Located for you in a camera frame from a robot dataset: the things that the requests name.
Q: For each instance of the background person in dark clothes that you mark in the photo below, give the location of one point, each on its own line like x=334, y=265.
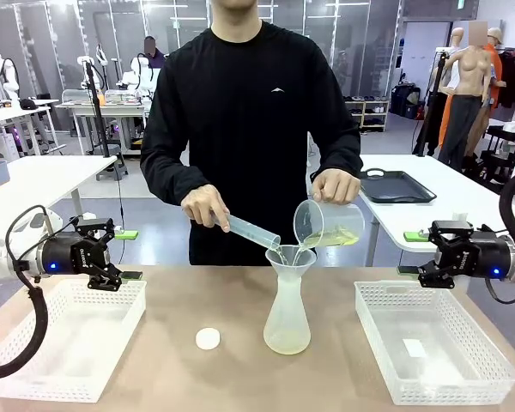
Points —
x=153, y=51

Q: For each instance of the wooden shoe rack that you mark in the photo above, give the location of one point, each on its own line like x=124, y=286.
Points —
x=371, y=113

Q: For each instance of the white side table with box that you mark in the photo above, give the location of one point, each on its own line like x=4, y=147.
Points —
x=51, y=176

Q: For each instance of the translucent plastic funnel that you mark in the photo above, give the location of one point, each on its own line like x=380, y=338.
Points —
x=289, y=262

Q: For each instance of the white long office desk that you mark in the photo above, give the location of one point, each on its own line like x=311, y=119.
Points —
x=13, y=116

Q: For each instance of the white perforated plastic basket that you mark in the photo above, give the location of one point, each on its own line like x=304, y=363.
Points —
x=47, y=369
x=438, y=377

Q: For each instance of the white headless-look mannequin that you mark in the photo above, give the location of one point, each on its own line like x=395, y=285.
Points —
x=457, y=43

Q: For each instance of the person in black sweater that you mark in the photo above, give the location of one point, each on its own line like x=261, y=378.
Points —
x=249, y=129

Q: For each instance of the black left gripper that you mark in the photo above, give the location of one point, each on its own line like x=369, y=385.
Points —
x=75, y=255

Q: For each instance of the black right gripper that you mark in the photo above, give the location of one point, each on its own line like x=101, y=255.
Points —
x=480, y=259

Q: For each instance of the translucent conical flask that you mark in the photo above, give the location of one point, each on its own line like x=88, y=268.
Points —
x=287, y=322

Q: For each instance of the clear plastic beaker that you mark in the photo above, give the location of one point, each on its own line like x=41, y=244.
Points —
x=330, y=223

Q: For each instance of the black plastic tray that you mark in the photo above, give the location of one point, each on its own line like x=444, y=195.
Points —
x=397, y=186

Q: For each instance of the person's left hand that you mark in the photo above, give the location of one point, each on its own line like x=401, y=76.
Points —
x=337, y=186

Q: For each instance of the mannequin in orange clothes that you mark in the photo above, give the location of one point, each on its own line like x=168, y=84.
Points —
x=495, y=64

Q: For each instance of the white side table with tray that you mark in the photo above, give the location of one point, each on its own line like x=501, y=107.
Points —
x=455, y=184

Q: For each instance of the black slanted light stand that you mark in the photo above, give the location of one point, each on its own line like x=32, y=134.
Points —
x=433, y=98

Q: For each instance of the white background robot with workbench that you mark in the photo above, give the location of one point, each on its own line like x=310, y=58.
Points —
x=138, y=75

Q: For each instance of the person's right forearm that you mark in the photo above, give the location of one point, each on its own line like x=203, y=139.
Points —
x=167, y=180

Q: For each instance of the person's left forearm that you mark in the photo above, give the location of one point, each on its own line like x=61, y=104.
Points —
x=345, y=161

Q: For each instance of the black tripod stand with base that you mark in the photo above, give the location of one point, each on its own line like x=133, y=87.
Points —
x=101, y=120

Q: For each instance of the white round flask cap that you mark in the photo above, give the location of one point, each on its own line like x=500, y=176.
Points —
x=207, y=339

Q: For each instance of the person's right hand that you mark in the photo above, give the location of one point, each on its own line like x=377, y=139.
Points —
x=201, y=204

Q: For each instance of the bare mannequin in grey trousers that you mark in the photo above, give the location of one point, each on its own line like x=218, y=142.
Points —
x=468, y=86

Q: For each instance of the white workbench with trays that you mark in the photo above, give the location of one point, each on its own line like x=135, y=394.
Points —
x=107, y=109

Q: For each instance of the clear graduated cylinder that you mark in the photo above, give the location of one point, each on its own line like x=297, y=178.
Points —
x=253, y=229

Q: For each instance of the black bag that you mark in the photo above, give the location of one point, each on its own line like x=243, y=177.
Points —
x=405, y=101

